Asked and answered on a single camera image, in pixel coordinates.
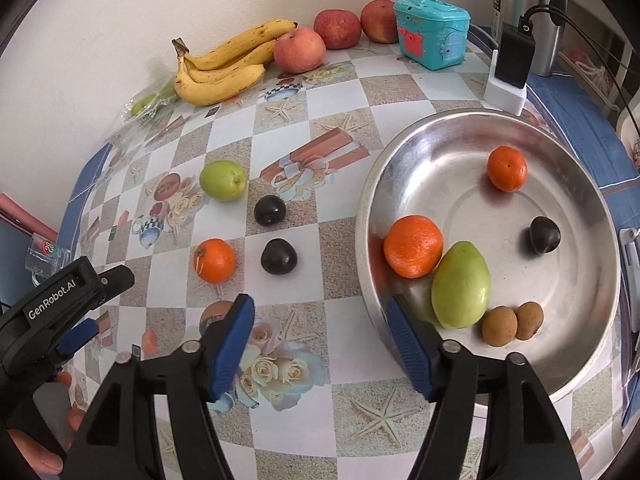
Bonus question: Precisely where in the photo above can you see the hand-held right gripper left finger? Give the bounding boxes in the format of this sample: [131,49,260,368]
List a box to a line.
[62,293,256,480]

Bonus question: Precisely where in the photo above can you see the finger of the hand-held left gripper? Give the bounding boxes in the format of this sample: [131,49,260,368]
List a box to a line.
[54,317,100,357]
[96,265,136,307]

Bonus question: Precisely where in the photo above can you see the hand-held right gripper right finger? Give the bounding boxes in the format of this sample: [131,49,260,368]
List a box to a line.
[387,294,583,480]

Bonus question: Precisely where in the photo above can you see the large green mango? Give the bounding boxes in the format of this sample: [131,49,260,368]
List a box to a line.
[431,241,492,330]

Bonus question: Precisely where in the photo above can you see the brown kiwi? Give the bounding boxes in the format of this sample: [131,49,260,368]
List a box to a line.
[515,301,544,341]
[481,306,518,347]

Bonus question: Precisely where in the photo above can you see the large orange tangerine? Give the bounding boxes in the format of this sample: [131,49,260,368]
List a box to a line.
[383,215,445,279]

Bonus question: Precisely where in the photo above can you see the metal bowl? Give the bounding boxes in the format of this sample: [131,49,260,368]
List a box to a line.
[355,108,622,406]

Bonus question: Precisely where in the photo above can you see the dark plum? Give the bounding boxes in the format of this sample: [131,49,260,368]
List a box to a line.
[529,216,561,255]
[260,238,300,275]
[253,195,287,227]

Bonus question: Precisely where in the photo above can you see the small orange tangerine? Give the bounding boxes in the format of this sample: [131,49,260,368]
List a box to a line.
[487,145,528,193]

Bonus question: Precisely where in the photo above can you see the person's left hand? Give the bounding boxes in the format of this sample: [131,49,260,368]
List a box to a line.
[7,370,87,477]

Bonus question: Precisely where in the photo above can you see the clear glass cup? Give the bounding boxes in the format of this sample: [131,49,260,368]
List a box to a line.
[25,234,71,283]

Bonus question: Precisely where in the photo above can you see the orange tangerine with stem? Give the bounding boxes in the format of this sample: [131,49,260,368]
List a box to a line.
[193,238,237,283]

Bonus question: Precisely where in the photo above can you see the checkered printed tablecloth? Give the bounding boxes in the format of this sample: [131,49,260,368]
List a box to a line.
[57,35,633,480]

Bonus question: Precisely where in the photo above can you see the small green mango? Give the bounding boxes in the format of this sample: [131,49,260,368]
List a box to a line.
[199,160,249,203]

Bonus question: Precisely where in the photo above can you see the clear bag of green fruit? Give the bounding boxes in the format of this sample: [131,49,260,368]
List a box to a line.
[105,80,183,146]

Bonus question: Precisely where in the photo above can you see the yellow banana bunch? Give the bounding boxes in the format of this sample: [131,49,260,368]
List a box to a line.
[171,19,299,107]

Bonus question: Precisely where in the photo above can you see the white charger dock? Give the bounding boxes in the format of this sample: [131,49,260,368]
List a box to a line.
[483,49,528,113]

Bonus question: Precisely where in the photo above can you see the pale red apple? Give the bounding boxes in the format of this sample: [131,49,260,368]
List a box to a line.
[274,27,327,73]

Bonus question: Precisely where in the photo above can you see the black charger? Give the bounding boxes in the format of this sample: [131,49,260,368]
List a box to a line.
[495,22,537,88]

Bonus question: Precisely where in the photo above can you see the teal toy house box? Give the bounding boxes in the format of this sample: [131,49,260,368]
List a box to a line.
[393,0,472,72]

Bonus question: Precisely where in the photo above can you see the silver thermos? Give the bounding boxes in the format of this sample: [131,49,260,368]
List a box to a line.
[492,0,571,77]

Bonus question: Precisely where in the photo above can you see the black cable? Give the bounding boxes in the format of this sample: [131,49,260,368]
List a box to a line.
[520,5,640,138]

